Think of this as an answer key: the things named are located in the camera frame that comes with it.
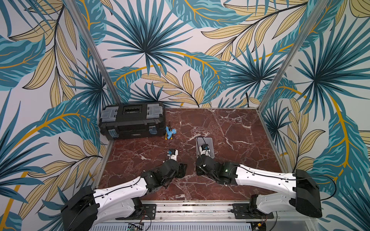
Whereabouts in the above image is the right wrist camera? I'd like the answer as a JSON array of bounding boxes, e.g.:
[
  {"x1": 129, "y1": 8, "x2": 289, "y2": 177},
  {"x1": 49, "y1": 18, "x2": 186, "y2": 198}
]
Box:
[{"x1": 199, "y1": 143, "x2": 211, "y2": 156}]

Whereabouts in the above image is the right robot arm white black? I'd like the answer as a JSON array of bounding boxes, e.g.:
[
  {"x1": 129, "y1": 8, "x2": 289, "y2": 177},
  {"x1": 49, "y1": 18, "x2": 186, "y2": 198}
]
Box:
[{"x1": 196, "y1": 155, "x2": 322, "y2": 218}]

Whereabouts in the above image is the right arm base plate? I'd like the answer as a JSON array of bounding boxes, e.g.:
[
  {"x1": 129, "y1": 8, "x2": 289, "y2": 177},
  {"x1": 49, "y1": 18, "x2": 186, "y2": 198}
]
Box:
[{"x1": 230, "y1": 204, "x2": 274, "y2": 220}]

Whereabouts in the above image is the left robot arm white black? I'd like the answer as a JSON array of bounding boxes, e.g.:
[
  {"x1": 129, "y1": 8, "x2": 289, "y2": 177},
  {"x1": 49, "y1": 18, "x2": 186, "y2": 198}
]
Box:
[{"x1": 61, "y1": 159, "x2": 188, "y2": 231}]

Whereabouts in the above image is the grey plastic storage box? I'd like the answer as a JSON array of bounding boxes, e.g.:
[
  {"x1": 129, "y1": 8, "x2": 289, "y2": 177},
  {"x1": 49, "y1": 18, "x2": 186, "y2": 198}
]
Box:
[{"x1": 196, "y1": 136, "x2": 215, "y2": 158}]

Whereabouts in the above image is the metal frame post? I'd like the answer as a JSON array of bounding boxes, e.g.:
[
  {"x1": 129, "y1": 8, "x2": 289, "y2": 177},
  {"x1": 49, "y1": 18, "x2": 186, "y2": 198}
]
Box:
[
  {"x1": 257, "y1": 0, "x2": 329, "y2": 114},
  {"x1": 65, "y1": 0, "x2": 121, "y2": 105}
]

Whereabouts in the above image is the aluminium rail front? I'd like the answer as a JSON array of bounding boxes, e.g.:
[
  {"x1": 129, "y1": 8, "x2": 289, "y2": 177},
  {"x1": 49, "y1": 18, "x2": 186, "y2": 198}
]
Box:
[{"x1": 89, "y1": 201, "x2": 319, "y2": 231}]

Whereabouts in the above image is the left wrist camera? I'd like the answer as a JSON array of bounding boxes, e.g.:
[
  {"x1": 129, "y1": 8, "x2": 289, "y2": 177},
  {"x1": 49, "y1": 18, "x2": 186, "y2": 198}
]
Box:
[{"x1": 167, "y1": 149, "x2": 179, "y2": 161}]

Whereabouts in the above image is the left metal frame post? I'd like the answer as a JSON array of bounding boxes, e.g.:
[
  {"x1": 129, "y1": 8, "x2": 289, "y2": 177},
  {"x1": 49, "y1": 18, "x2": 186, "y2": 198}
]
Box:
[{"x1": 65, "y1": 0, "x2": 121, "y2": 105}]

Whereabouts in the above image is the blue toy figure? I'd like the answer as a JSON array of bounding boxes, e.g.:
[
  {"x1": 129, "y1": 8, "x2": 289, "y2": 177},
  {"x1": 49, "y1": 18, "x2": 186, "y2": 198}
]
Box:
[{"x1": 165, "y1": 126, "x2": 177, "y2": 140}]

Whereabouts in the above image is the right metal frame post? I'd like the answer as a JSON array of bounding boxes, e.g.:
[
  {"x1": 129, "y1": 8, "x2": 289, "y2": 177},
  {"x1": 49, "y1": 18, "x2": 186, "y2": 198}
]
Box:
[{"x1": 257, "y1": 0, "x2": 329, "y2": 114}]

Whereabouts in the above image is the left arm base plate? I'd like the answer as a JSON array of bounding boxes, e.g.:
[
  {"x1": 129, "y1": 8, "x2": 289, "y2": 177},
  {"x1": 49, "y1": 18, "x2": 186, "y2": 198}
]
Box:
[{"x1": 123, "y1": 204, "x2": 157, "y2": 220}]

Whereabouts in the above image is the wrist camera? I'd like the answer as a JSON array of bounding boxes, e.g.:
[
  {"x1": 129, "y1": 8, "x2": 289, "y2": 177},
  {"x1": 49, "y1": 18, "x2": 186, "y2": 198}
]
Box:
[
  {"x1": 167, "y1": 149, "x2": 179, "y2": 161},
  {"x1": 199, "y1": 143, "x2": 211, "y2": 156}
]

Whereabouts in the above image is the black plastic toolbox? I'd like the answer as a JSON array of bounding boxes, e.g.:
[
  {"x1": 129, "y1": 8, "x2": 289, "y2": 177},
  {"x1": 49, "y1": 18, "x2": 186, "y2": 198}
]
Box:
[{"x1": 99, "y1": 102, "x2": 166, "y2": 141}]

